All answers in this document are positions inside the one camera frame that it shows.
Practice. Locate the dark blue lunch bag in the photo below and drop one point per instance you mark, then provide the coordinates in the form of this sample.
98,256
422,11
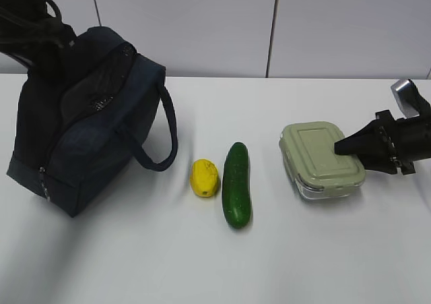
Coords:
74,137

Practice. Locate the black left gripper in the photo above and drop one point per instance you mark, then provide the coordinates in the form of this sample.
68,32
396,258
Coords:
46,56

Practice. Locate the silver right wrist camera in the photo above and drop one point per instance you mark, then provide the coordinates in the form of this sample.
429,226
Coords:
410,102

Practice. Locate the green lid glass food container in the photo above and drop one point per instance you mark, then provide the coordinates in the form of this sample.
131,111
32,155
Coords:
312,164

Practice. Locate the yellow lemon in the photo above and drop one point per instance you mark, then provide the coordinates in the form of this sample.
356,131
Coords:
204,178

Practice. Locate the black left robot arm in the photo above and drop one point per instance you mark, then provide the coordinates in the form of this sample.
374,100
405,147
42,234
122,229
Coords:
34,35

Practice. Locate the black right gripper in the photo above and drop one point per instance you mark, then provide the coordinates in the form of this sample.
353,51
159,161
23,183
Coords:
389,145

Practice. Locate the green cucumber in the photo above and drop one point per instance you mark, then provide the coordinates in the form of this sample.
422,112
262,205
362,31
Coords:
236,200

